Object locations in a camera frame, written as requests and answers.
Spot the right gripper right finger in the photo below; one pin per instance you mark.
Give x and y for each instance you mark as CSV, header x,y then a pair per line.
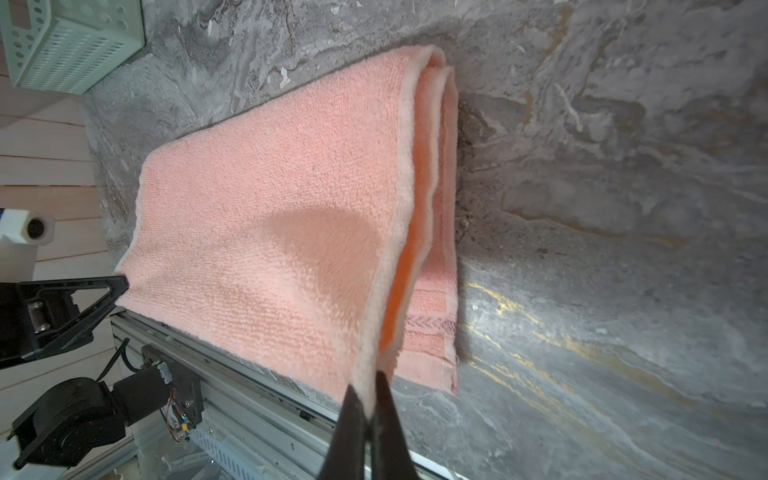
x,y
390,457

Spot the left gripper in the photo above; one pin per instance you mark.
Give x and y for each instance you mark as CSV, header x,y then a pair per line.
x,y
41,319

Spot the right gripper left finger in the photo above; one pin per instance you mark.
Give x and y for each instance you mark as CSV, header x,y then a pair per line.
x,y
345,458

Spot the pink towel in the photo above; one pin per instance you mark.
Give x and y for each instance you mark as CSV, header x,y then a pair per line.
x,y
314,234

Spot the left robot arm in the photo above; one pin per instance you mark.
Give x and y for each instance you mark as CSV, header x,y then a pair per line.
x,y
77,415

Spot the mint green plastic basket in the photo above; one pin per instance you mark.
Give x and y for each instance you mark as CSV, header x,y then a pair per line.
x,y
68,46

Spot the aluminium rail frame front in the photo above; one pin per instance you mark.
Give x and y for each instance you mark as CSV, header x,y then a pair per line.
x,y
252,426

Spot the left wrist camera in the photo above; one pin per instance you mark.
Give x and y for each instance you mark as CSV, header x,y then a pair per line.
x,y
22,233

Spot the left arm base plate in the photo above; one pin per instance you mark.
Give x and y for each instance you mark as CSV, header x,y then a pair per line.
x,y
183,400

